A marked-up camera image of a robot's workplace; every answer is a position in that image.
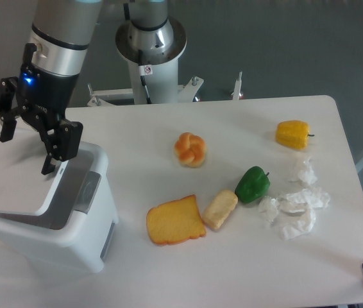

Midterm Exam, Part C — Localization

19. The yellow bell pepper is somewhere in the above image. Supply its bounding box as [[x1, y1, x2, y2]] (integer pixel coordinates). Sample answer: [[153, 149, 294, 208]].
[[275, 120, 314, 150]]

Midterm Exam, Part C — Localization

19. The small crumpled white tissue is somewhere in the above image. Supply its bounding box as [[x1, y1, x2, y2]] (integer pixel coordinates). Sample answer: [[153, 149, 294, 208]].
[[258, 196, 280, 223]]

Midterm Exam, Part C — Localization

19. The white trash can lid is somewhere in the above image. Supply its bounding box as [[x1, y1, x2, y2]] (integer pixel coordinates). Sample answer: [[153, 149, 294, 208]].
[[0, 126, 67, 215]]

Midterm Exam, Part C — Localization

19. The upper crumpled white tissue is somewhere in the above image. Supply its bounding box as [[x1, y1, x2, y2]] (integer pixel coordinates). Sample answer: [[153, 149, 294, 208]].
[[289, 155, 317, 187]]

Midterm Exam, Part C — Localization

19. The large crumpled white tissue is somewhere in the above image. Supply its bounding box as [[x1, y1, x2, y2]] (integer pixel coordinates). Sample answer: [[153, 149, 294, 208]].
[[279, 187, 330, 240]]

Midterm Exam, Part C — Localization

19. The orange toast slice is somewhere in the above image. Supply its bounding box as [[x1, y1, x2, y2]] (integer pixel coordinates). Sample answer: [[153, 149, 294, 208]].
[[146, 194, 207, 246]]

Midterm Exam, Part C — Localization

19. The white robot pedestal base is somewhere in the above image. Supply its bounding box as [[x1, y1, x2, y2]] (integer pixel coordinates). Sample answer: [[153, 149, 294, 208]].
[[87, 54, 246, 107]]

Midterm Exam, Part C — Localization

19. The green bell pepper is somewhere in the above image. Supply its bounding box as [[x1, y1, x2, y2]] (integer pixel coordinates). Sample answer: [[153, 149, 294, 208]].
[[235, 166, 271, 204]]

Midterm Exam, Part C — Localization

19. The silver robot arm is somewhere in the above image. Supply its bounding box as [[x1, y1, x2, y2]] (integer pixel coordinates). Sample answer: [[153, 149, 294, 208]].
[[0, 1, 187, 175]]

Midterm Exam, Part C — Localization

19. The white trash can body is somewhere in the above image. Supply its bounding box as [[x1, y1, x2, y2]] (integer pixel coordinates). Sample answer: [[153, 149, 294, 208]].
[[0, 142, 118, 273]]

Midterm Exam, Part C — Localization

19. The knotted bread roll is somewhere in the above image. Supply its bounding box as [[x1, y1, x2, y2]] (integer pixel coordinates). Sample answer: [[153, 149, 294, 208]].
[[174, 132, 207, 167]]

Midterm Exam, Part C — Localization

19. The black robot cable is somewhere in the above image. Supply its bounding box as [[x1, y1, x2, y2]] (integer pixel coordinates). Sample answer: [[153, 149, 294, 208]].
[[122, 0, 153, 105]]

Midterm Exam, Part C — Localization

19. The pale bread loaf piece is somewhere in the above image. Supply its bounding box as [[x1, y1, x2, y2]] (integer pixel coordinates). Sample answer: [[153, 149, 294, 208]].
[[202, 189, 238, 230]]

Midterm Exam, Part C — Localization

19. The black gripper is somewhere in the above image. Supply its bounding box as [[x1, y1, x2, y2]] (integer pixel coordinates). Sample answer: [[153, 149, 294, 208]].
[[0, 43, 83, 175]]

